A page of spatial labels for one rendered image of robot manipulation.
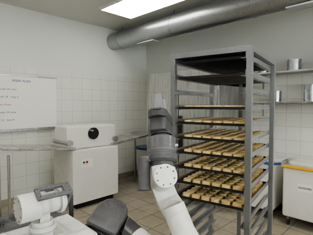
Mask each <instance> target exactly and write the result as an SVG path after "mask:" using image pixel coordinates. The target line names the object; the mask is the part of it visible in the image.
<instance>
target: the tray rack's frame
mask: <svg viewBox="0 0 313 235"><path fill-rule="evenodd" d="M242 55H246V45H245V46H238V47H230V48H219V49H211V50H203V51H195V52H187V53H179V54H175V59H177V60H179V61H183V62H185V61H194V60H203V59H213V58H223V57H232V56H242ZM254 57H256V58H258V59H259V60H261V61H263V62H264V63H266V64H268V65H270V66H271V69H270V118H269V167H268V216H267V235H272V218H273V171H274V125H275V78H276V62H275V61H274V60H273V59H272V58H270V57H269V56H267V55H266V54H265V53H263V52H262V51H260V50H259V49H258V48H256V47H255V46H254ZM241 92H243V85H242V84H239V91H238V105H243V94H242V93H241ZM210 93H214V86H212V85H210ZM210 105H214V97H210ZM242 114H243V111H240V110H238V118H242ZM210 116H214V110H210ZM240 225H241V212H239V210H237V235H241V229H239V226H240Z"/></svg>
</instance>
